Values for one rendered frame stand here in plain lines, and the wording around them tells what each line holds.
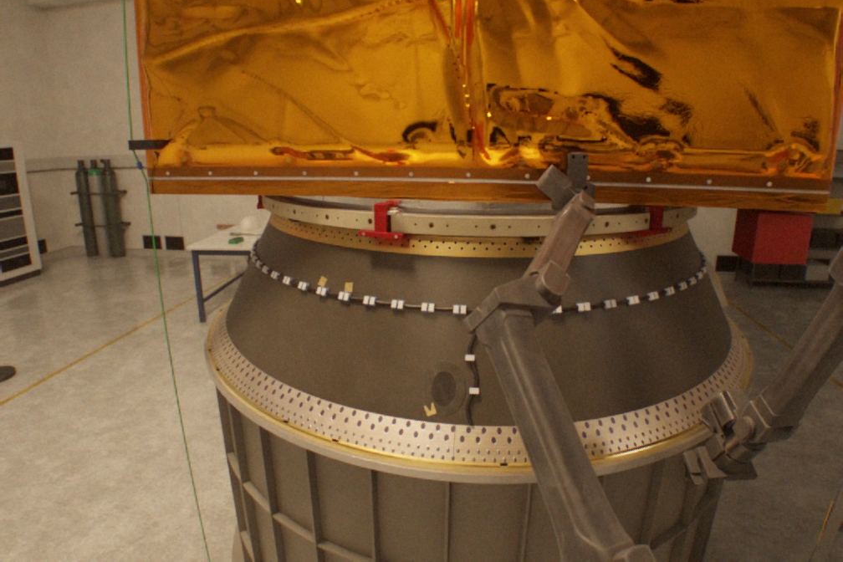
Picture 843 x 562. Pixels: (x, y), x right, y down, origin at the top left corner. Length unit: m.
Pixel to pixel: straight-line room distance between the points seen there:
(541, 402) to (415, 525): 0.86
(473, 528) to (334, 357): 0.57
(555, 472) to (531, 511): 0.79
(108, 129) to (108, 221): 1.55
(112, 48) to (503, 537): 8.82
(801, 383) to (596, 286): 0.58
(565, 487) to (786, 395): 0.51
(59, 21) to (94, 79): 1.18
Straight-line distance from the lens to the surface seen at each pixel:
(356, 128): 1.27
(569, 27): 1.26
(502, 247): 1.24
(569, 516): 0.54
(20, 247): 8.49
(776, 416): 0.97
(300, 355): 1.38
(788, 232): 1.52
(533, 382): 0.57
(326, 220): 1.35
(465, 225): 1.18
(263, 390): 1.45
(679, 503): 1.69
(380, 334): 1.24
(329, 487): 1.42
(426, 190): 1.28
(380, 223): 1.23
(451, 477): 1.18
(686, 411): 1.46
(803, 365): 0.91
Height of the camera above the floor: 1.91
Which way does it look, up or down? 13 degrees down
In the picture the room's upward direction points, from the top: straight up
